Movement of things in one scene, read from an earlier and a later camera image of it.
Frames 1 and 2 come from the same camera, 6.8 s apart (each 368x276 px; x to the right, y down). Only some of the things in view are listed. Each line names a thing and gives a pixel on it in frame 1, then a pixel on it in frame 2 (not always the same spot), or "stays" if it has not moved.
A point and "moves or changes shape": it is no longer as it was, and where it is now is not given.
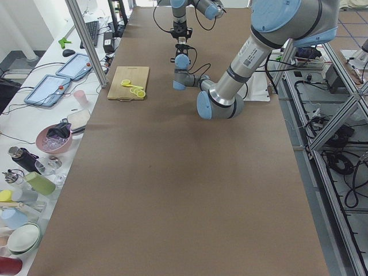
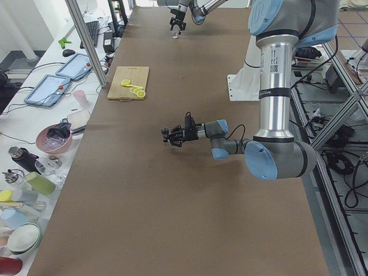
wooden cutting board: [137, 76] stays
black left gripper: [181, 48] → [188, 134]
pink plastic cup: [81, 97] stays
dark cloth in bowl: [61, 130] stays
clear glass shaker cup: [181, 40] moves or changes shape
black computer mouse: [68, 52] stays
